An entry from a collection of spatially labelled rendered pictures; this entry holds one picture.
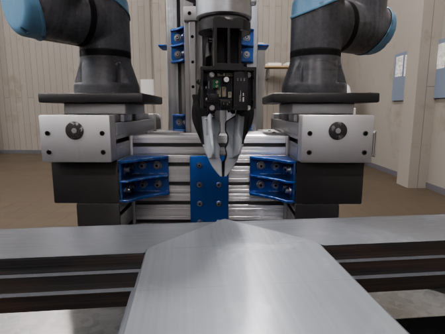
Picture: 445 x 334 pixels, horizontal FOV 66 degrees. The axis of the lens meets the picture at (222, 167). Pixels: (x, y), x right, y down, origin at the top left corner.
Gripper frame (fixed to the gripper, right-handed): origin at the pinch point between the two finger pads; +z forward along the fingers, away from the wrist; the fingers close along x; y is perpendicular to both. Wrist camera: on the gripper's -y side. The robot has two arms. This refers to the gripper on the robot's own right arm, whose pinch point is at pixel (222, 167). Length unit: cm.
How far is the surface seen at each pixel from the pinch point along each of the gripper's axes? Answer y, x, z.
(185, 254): 19.2, -5.7, 5.4
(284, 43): -743, 221, -157
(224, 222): 10.1, -0.8, 5.4
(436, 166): -345, 308, 62
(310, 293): 27.3, 3.9, 5.4
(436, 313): 4.1, 34.2, 23.7
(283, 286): 26.0, 2.1, 5.4
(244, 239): 15.8, 0.7, 5.4
